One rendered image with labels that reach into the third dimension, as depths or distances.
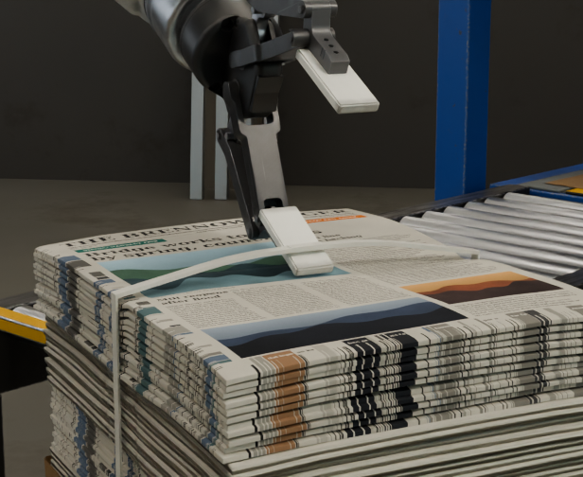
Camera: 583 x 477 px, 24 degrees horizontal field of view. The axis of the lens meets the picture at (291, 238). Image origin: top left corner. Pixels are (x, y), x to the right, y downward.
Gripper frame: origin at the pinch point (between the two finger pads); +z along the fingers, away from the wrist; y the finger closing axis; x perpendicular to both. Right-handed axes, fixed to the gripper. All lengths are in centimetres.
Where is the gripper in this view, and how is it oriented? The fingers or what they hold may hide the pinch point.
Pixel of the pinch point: (328, 183)
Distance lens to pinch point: 93.9
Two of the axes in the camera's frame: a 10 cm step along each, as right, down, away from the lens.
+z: 3.9, 6.2, -6.8
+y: -2.0, 7.8, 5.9
